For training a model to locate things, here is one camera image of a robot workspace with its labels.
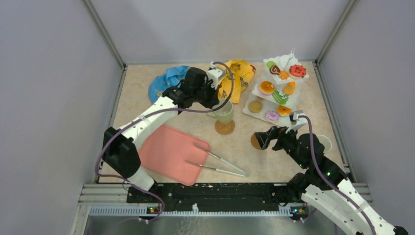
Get round yellow cracker biscuit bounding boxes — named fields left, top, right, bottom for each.
left=282, top=85, right=295, bottom=95

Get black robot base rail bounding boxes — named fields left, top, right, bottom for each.
left=126, top=183, right=312, bottom=214

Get purple sprinkled donut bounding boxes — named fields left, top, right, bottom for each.
left=264, top=111, right=280, bottom=122

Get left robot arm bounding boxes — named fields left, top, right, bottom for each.
left=100, top=67, right=226, bottom=202

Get orange glazed bun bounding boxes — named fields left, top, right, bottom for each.
left=277, top=105, right=292, bottom=117

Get metal tongs white handle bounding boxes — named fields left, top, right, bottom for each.
left=185, top=142, right=249, bottom=177

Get yellow orange pastry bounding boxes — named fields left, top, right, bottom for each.
left=259, top=81, right=275, bottom=95

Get brown heart cookie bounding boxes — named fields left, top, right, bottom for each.
left=269, top=64, right=281, bottom=75

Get round wooden coaster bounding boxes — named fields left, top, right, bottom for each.
left=251, top=134, right=262, bottom=150

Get round tan muffin cake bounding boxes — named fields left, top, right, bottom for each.
left=248, top=100, right=262, bottom=113

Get pink cup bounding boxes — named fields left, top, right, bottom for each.
left=317, top=135, right=332, bottom=154

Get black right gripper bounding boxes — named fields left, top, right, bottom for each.
left=254, top=123, right=308, bottom=169

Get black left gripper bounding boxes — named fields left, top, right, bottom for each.
left=192, top=79, right=219, bottom=109

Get green mug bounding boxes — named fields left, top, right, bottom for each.
left=206, top=98, right=234, bottom=123

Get green cake slice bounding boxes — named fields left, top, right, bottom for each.
left=272, top=90, right=289, bottom=105

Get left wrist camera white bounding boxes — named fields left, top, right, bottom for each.
left=206, top=62, right=226, bottom=90

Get yellow patterned cloth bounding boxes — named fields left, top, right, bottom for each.
left=217, top=59, right=256, bottom=103

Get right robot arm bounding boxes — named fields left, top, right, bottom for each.
left=251, top=126, right=408, bottom=235

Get woven rattan coaster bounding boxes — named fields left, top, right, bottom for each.
left=214, top=120, right=235, bottom=136

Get blue patterned cloth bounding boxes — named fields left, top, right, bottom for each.
left=148, top=66, right=190, bottom=103

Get green round macaron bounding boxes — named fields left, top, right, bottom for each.
left=266, top=61, right=276, bottom=69

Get white tiered dessert stand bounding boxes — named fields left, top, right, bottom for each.
left=242, top=50, right=309, bottom=126

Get red orange donut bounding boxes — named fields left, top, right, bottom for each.
left=288, top=65, right=307, bottom=79

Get orange swirl cookie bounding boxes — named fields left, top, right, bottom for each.
left=279, top=70, right=289, bottom=80

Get pink plastic tray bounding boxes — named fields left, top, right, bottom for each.
left=138, top=125, right=210, bottom=186

